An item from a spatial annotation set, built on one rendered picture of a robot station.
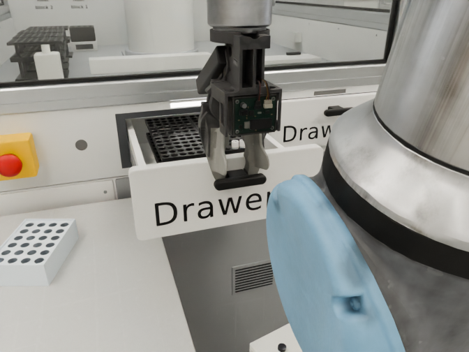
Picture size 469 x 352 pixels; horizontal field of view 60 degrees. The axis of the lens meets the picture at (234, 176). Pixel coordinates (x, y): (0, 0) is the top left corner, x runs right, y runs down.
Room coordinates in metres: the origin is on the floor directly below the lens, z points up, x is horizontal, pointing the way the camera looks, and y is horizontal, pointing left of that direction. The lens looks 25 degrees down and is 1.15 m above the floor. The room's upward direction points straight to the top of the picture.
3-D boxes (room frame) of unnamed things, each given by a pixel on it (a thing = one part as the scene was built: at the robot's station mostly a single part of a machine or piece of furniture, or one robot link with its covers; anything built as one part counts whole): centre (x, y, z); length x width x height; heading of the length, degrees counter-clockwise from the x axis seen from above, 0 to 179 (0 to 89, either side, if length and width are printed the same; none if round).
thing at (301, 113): (0.88, -0.21, 0.87); 0.29 x 0.02 x 0.11; 108
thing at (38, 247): (0.52, 0.31, 0.78); 0.12 x 0.08 x 0.04; 0
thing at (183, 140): (0.73, 0.07, 0.87); 0.22 x 0.18 x 0.06; 18
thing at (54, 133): (1.25, 0.20, 0.87); 1.02 x 0.95 x 0.14; 108
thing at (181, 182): (0.54, 0.00, 0.87); 0.29 x 0.02 x 0.11; 108
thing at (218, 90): (0.50, -0.01, 1.04); 0.09 x 0.08 x 0.12; 18
